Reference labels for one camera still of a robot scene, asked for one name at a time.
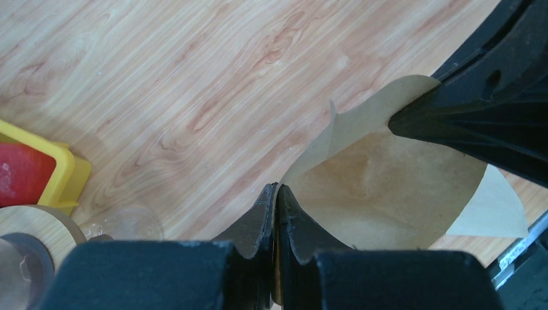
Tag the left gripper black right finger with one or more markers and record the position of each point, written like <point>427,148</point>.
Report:
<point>317,271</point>

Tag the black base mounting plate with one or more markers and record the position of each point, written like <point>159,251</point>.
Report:
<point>519,274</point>

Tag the red tomato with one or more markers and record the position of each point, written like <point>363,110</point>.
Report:
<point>25,173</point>

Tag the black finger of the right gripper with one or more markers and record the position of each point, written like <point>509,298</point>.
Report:
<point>491,101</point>

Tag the brown paper filter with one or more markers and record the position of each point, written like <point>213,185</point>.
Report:
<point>374,190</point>
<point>494,210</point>

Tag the yellow plastic basket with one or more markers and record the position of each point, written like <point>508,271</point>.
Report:
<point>67,179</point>

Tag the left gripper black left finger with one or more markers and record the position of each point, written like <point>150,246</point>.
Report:
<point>231,271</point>

